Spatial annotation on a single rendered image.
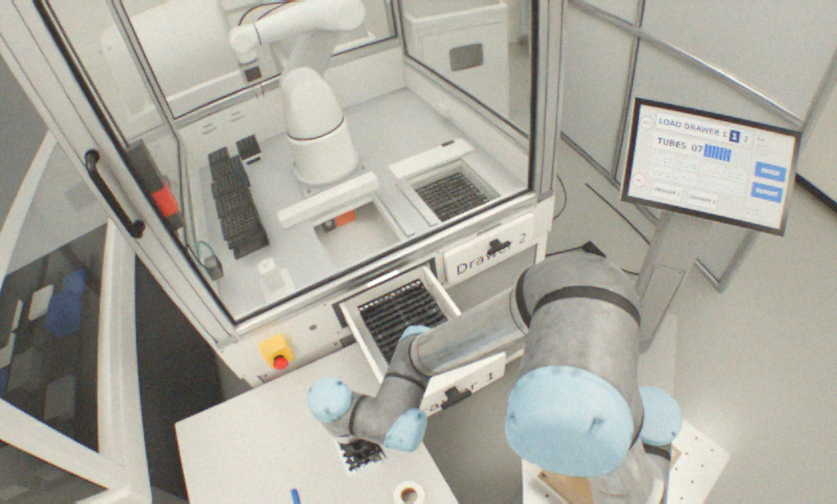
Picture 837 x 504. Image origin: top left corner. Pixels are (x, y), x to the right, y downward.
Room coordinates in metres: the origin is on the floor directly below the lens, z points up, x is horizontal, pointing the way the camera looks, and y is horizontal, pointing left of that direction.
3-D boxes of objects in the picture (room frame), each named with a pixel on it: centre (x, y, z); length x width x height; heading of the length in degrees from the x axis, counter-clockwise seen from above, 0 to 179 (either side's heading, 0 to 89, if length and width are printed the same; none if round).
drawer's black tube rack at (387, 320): (0.62, 0.05, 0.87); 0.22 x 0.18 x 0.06; 20
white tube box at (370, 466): (0.35, 0.23, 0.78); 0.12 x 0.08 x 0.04; 18
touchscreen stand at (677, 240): (0.82, -0.88, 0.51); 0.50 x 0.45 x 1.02; 151
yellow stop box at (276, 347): (0.60, 0.40, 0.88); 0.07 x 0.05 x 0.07; 110
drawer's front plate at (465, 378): (0.43, -0.01, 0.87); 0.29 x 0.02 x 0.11; 110
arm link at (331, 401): (0.32, 0.18, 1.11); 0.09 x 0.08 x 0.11; 63
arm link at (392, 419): (0.29, 0.09, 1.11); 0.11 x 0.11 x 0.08; 63
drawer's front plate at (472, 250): (0.83, -0.20, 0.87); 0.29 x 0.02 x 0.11; 110
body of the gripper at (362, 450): (0.31, 0.18, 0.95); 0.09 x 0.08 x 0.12; 18
